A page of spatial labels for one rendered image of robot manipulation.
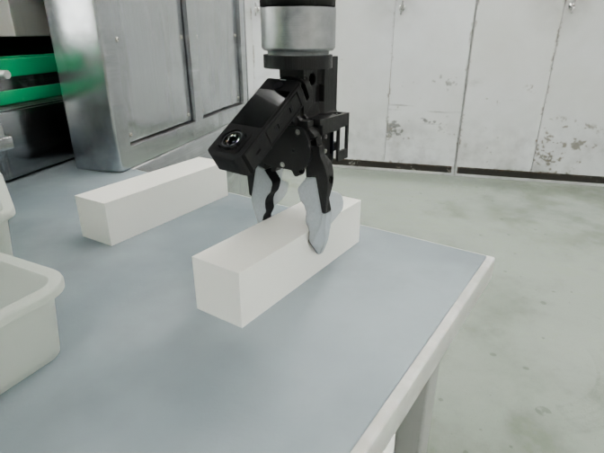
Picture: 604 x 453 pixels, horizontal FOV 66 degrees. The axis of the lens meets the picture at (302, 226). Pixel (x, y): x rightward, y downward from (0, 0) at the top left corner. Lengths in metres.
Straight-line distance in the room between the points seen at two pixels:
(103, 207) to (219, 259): 0.24
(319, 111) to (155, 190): 0.29
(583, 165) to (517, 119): 0.56
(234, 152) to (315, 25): 0.14
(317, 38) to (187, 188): 0.36
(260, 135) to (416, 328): 0.24
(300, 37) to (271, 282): 0.24
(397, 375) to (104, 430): 0.23
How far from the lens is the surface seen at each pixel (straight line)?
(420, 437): 0.74
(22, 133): 1.05
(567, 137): 3.71
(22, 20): 1.27
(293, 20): 0.47
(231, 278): 0.44
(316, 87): 0.52
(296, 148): 0.48
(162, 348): 0.45
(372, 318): 0.48
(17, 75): 1.07
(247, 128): 0.45
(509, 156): 3.67
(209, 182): 0.78
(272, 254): 0.47
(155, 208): 0.70
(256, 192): 0.54
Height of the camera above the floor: 1.02
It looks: 23 degrees down
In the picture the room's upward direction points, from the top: straight up
